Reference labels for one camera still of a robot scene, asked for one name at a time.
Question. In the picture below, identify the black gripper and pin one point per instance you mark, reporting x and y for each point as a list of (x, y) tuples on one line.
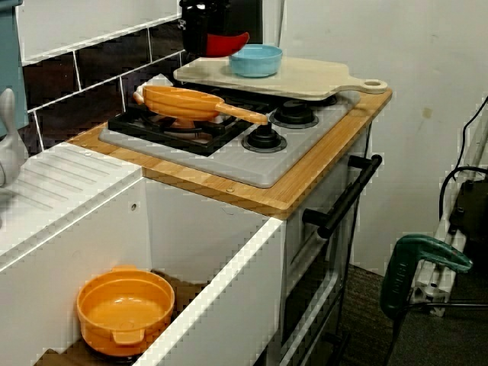
[(202, 7)]

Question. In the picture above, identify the red chili pepper toy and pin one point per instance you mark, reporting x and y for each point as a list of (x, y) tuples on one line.
[(225, 45)]

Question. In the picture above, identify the orange plastic frying pan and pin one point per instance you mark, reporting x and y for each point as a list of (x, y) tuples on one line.
[(179, 101)]

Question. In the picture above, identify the light blue plastic bowl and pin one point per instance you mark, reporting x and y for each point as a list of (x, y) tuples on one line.
[(255, 63)]

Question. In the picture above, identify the white orange salt shaker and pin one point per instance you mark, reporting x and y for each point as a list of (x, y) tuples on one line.
[(156, 82)]

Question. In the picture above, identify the black burner grate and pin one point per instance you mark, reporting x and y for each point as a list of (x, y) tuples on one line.
[(152, 131)]

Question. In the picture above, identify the dark tile backsplash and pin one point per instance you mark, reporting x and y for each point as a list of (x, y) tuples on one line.
[(95, 68)]

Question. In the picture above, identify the black stove knob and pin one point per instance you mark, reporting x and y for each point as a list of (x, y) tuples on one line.
[(264, 140), (293, 114)]

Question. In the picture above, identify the grey toy stove top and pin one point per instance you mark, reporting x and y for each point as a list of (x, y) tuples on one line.
[(248, 167)]

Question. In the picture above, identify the wooden countertop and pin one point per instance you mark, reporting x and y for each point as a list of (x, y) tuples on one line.
[(305, 179)]

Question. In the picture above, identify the teal box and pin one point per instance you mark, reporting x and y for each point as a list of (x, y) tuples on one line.
[(7, 57)]

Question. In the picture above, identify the white toy sink unit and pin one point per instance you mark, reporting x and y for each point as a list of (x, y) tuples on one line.
[(190, 244)]

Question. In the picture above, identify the grey toy faucet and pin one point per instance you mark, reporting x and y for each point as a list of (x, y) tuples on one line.
[(11, 152)]

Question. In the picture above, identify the grey toy oven front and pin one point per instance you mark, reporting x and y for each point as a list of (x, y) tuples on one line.
[(316, 274)]

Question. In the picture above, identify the orange plastic pot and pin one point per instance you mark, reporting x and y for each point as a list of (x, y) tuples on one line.
[(122, 305)]

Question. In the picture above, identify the green clamp tool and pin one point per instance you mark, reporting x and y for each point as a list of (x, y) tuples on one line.
[(404, 274)]

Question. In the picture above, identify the aluminium frame profile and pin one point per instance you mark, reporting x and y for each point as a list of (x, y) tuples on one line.
[(446, 236)]

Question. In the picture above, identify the black box on frame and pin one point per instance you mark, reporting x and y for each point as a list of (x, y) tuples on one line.
[(470, 206)]

